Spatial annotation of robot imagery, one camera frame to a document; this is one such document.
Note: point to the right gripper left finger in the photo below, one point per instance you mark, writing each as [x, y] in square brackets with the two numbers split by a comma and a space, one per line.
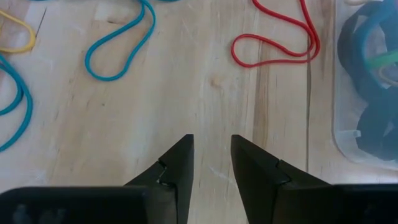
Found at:
[155, 205]

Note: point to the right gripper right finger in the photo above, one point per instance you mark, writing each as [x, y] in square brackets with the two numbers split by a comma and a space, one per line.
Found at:
[280, 205]

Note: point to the blue rubber band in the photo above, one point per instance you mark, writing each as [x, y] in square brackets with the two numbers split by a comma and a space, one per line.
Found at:
[105, 78]
[29, 105]

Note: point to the red rubber band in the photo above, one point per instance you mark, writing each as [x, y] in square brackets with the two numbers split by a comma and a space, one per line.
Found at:
[248, 35]

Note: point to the green rubber band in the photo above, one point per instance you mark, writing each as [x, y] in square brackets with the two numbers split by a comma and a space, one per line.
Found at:
[385, 59]

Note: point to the clear plastic bin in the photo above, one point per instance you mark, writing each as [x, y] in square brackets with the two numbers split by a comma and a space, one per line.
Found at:
[343, 146]

